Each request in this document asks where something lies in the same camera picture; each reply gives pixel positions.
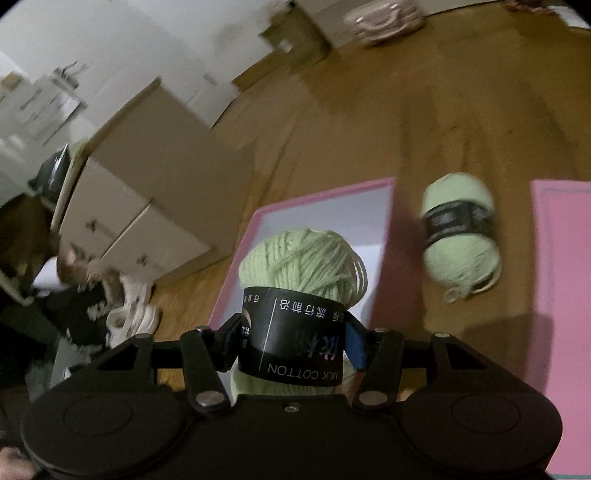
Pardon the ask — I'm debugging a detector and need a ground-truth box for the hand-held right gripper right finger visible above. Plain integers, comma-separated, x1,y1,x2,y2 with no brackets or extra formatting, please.
346,314,523,414

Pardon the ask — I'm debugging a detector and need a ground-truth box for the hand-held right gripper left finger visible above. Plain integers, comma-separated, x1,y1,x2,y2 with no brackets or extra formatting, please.
69,314,246,414

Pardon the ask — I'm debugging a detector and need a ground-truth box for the green yarn ball black label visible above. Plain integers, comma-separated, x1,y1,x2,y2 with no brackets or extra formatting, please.
232,229,369,398
418,172,503,304

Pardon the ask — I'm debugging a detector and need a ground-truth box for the pink storage box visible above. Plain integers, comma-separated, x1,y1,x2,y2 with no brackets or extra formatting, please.
208,177,397,334

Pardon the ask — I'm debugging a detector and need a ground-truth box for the white shoe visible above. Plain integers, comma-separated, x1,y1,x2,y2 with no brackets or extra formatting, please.
119,273,153,306
105,299,163,347

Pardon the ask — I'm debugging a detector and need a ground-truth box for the beige drawer cabinet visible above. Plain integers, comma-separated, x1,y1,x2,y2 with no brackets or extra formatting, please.
50,77,256,283

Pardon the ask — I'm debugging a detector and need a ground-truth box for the pink box lid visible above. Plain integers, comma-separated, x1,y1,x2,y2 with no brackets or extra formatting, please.
528,179,591,480

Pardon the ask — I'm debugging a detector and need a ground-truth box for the dark grey object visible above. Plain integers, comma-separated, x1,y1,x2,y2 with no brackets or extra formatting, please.
28,144,71,209

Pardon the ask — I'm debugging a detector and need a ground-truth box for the white shelf unit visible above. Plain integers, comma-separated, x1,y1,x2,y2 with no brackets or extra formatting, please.
0,64,89,205

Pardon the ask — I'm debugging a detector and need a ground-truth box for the small cardboard box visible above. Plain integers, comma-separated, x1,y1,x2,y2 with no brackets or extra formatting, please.
230,0,341,93

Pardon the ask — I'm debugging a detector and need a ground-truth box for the pink bag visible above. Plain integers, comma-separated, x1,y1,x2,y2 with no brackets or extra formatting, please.
344,0,424,48

